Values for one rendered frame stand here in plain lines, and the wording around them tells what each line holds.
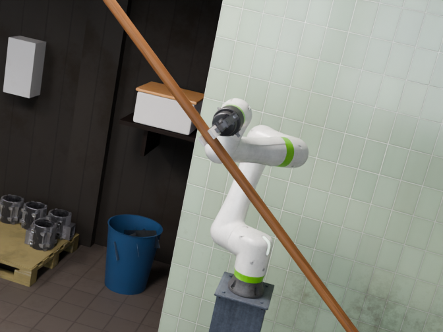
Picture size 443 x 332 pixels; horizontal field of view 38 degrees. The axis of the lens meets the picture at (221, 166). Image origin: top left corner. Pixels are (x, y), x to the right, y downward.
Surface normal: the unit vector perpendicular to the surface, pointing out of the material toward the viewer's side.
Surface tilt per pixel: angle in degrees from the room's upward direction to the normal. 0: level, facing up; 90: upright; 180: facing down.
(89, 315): 0
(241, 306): 90
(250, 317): 90
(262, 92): 90
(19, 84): 90
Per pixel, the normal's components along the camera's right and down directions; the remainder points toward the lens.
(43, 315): 0.20, -0.94
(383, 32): -0.26, 0.23
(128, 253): -0.02, 0.37
